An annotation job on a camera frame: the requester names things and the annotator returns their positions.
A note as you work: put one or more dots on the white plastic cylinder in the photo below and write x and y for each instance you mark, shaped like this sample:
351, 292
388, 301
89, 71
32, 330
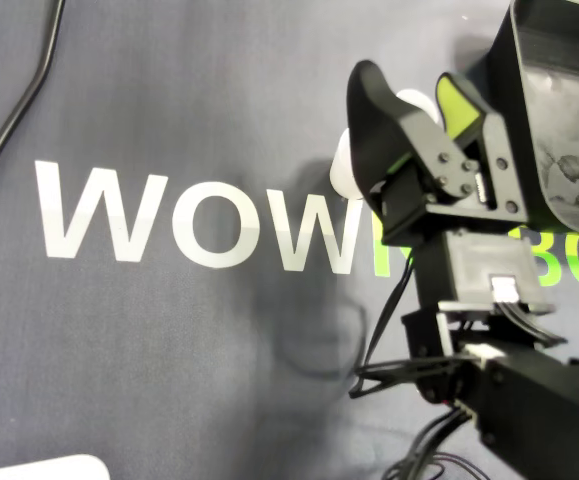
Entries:
416, 102

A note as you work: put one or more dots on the translucent white plastic cup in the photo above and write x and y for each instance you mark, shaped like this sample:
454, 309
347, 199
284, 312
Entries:
341, 170

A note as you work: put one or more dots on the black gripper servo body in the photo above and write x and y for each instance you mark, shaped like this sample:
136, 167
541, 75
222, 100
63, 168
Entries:
404, 205

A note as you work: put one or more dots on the black 3D-printed tray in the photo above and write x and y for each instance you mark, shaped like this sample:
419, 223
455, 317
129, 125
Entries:
569, 100

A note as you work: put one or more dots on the dark grey WOWROBO printed mat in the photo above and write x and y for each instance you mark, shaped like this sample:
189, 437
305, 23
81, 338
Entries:
169, 350

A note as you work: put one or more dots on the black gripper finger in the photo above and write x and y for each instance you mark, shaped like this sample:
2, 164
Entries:
374, 115
456, 107

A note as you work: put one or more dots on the white desk lamp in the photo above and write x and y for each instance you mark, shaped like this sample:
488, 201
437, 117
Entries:
44, 470

